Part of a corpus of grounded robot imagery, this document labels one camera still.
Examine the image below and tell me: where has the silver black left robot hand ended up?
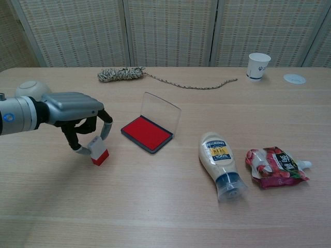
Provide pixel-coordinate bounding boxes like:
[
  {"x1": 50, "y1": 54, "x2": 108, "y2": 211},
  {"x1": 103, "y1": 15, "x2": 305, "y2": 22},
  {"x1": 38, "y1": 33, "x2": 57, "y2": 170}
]
[{"x1": 35, "y1": 92, "x2": 114, "y2": 157}]

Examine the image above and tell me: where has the red and white stamp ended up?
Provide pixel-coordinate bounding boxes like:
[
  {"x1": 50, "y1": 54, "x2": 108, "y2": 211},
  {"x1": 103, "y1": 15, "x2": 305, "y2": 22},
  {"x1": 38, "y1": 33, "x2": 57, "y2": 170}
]
[{"x1": 87, "y1": 136, "x2": 110, "y2": 167}]

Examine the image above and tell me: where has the red ink pad clear lid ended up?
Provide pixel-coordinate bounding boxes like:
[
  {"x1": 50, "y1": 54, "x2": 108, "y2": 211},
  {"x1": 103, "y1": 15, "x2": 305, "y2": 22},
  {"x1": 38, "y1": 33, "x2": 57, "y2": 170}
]
[{"x1": 121, "y1": 91, "x2": 182, "y2": 155}]

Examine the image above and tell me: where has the beige upturned bowl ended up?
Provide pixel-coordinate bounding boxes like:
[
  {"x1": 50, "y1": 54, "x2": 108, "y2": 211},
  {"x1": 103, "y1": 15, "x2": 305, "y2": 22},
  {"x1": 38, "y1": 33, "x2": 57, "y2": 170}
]
[{"x1": 14, "y1": 80, "x2": 52, "y2": 99}]

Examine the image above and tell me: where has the woven folding screen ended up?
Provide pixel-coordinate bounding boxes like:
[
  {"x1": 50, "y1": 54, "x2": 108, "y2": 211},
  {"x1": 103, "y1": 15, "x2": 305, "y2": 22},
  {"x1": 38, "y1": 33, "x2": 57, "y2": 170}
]
[{"x1": 0, "y1": 0, "x2": 331, "y2": 73}]

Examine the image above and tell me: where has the mayonnaise squeeze bottle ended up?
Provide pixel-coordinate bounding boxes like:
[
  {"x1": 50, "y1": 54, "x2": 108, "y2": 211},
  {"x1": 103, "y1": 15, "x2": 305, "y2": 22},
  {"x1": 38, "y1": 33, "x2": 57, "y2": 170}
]
[{"x1": 198, "y1": 132, "x2": 248, "y2": 204}]

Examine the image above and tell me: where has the white paper cup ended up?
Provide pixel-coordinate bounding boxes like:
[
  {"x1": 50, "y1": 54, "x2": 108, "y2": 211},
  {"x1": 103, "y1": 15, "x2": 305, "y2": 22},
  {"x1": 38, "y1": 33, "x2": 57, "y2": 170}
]
[{"x1": 246, "y1": 53, "x2": 272, "y2": 83}]

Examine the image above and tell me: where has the red spouted food pouch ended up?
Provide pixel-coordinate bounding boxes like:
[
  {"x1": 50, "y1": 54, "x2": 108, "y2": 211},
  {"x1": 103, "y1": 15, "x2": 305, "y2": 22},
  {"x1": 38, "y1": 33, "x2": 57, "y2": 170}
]
[{"x1": 245, "y1": 146, "x2": 312, "y2": 191}]

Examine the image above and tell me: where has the braided rope bundle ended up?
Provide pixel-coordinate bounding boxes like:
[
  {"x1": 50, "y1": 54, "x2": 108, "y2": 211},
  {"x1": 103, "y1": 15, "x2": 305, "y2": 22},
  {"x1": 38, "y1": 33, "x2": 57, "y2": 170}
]
[{"x1": 97, "y1": 66, "x2": 238, "y2": 90}]

